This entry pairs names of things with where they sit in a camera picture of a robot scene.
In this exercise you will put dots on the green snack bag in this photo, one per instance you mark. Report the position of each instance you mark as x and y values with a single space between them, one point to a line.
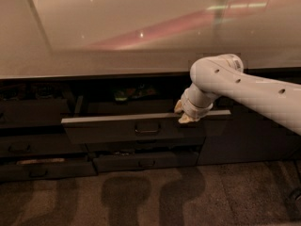
125 94

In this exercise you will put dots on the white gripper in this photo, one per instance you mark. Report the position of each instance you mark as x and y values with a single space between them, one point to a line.
192 107

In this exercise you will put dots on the dark snack packets left drawer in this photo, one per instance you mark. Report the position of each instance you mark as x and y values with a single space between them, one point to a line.
27 91

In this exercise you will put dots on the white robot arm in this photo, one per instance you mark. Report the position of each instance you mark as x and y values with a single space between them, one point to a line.
216 76

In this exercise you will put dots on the dark grey drawer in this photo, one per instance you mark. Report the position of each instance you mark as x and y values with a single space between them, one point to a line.
101 122
33 145
145 161
145 144
10 173
30 113

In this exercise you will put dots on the dark grey cabinet door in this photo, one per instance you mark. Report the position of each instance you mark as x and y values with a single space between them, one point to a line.
249 137

